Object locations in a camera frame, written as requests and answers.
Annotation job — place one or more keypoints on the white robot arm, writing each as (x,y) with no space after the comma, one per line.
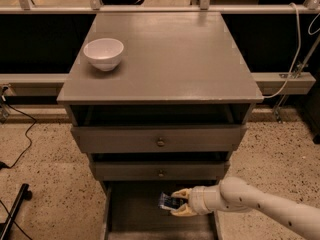
(233,194)

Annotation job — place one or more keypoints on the grey top drawer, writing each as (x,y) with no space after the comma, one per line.
(158,139)

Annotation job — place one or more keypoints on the grey middle drawer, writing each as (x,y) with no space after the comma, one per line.
(153,171)

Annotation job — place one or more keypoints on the grey open bottom drawer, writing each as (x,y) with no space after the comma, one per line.
(132,213)

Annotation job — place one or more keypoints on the white ceramic bowl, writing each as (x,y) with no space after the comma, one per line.
(104,54)

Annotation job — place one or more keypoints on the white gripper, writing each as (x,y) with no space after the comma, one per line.
(198,200)

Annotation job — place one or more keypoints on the blue rxbar blueberry wrapper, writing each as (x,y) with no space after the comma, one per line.
(167,202)

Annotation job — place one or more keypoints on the black stand leg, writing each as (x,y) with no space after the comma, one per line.
(24,194)

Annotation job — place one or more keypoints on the grey wooden drawer cabinet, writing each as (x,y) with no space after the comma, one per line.
(178,69)

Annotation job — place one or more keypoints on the metal railing frame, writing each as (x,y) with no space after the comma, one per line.
(156,4)

